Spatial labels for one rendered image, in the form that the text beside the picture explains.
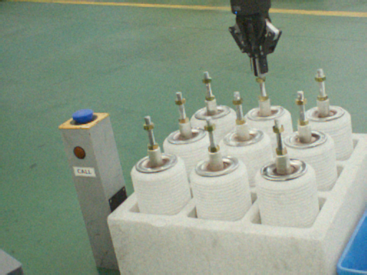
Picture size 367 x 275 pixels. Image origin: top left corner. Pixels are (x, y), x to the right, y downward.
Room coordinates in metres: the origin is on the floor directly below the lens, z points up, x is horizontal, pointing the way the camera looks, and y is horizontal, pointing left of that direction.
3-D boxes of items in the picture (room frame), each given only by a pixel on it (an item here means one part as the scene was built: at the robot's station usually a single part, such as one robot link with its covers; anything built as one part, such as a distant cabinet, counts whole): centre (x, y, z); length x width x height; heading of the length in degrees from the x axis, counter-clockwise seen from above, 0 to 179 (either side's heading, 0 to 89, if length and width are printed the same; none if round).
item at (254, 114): (1.17, -0.12, 0.25); 0.08 x 0.08 x 0.01
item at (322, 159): (1.01, -0.17, 0.16); 0.10 x 0.10 x 0.18
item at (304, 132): (1.01, -0.17, 0.26); 0.02 x 0.02 x 0.03
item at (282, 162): (0.90, -0.11, 0.26); 0.02 x 0.02 x 0.03
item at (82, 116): (1.14, 0.23, 0.32); 0.04 x 0.04 x 0.02
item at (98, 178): (1.14, 0.23, 0.16); 0.07 x 0.07 x 0.31; 61
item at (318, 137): (1.01, -0.17, 0.25); 0.08 x 0.08 x 0.01
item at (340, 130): (1.11, -0.22, 0.16); 0.10 x 0.10 x 0.18
